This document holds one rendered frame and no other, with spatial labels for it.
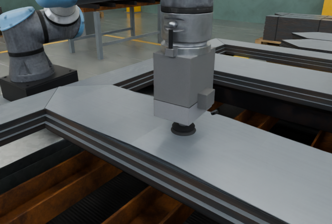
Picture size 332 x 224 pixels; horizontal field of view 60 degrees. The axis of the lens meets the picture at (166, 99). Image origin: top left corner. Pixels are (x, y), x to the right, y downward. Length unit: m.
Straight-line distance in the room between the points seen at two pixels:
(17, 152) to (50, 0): 0.51
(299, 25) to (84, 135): 4.58
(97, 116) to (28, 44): 0.57
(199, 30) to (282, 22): 4.61
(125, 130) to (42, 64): 0.65
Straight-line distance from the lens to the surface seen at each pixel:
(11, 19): 1.07
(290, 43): 1.29
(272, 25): 5.05
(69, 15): 1.06
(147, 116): 0.54
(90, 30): 6.12
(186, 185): 0.41
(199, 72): 0.43
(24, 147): 0.86
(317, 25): 4.89
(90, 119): 0.56
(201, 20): 0.40
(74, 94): 0.69
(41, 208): 0.60
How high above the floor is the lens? 1.10
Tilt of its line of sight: 23 degrees down
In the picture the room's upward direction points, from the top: straight up
